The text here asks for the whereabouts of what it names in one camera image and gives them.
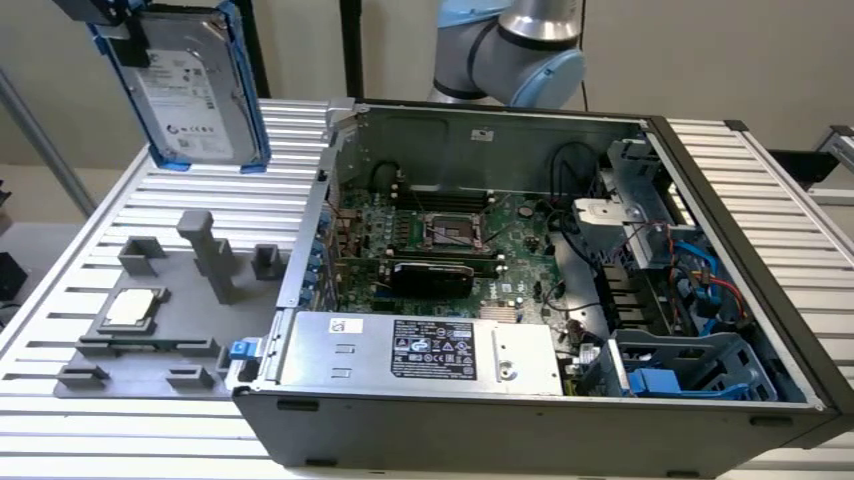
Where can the black table corner cap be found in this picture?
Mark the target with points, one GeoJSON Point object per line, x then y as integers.
{"type": "Point", "coordinates": [735, 125]}

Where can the blue disk carrier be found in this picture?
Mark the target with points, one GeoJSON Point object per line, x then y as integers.
{"type": "Point", "coordinates": [657, 382]}

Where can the CPU socket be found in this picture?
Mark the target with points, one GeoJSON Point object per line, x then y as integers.
{"type": "Point", "coordinates": [450, 230]}

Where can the black stand pole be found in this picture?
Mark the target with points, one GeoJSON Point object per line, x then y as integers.
{"type": "Point", "coordinates": [351, 50]}
{"type": "Point", "coordinates": [256, 50]}

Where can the blue case latch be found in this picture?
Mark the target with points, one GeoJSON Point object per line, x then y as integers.
{"type": "Point", "coordinates": [242, 350]}

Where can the grey disk bay cage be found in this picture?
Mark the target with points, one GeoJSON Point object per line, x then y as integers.
{"type": "Point", "coordinates": [667, 345]}

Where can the black fan shroud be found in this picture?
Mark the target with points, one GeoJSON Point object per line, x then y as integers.
{"type": "Point", "coordinates": [627, 300]}

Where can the open black PC case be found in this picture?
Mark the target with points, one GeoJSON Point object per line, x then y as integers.
{"type": "Point", "coordinates": [467, 430]}

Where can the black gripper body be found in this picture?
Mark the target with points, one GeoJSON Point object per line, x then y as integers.
{"type": "Point", "coordinates": [87, 10]}

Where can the hard disk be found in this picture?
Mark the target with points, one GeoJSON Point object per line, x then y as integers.
{"type": "Point", "coordinates": [194, 100]}

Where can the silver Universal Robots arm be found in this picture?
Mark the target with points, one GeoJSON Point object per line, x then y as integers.
{"type": "Point", "coordinates": [514, 50]}

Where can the black graphics card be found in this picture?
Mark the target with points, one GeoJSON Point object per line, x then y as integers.
{"type": "Point", "coordinates": [430, 282]}

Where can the grey parts rack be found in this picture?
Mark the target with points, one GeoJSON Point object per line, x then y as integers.
{"type": "Point", "coordinates": [187, 320]}

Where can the green motherboard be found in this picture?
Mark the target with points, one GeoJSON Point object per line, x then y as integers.
{"type": "Point", "coordinates": [527, 265]}

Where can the aluminium frame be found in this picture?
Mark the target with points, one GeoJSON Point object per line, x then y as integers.
{"type": "Point", "coordinates": [837, 145]}

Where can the silver CPU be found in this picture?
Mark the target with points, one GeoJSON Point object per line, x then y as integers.
{"type": "Point", "coordinates": [134, 305]}

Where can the silver drive cage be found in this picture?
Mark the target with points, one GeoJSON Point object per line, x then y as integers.
{"type": "Point", "coordinates": [641, 180]}

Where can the black block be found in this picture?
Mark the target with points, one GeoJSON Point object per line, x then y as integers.
{"type": "Point", "coordinates": [801, 167]}

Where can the silver power supply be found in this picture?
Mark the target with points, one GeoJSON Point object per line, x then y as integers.
{"type": "Point", "coordinates": [360, 360]}

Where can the black box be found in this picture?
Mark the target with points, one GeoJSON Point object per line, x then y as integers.
{"type": "Point", "coordinates": [9, 277]}

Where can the grey metal pole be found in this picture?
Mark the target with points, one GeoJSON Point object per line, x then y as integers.
{"type": "Point", "coordinates": [40, 135]}

